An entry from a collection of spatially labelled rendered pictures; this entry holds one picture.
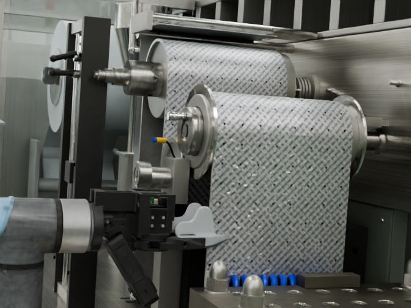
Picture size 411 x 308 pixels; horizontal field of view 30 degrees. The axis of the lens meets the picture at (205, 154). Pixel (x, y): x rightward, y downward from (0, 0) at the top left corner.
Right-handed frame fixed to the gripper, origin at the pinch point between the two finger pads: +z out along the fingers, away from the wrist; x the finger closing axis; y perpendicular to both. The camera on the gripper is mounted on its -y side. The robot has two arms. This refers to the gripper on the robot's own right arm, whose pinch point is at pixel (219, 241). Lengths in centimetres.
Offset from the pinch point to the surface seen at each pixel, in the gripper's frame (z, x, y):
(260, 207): 6.2, -0.3, 5.2
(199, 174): -2.5, 3.6, 9.5
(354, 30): 31, 17, 36
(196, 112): -3.5, 4.0, 19.0
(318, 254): 17.0, -0.3, -2.1
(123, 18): 3, 74, 40
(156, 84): -2.5, 28.0, 23.6
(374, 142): 28.8, 4.4, 15.9
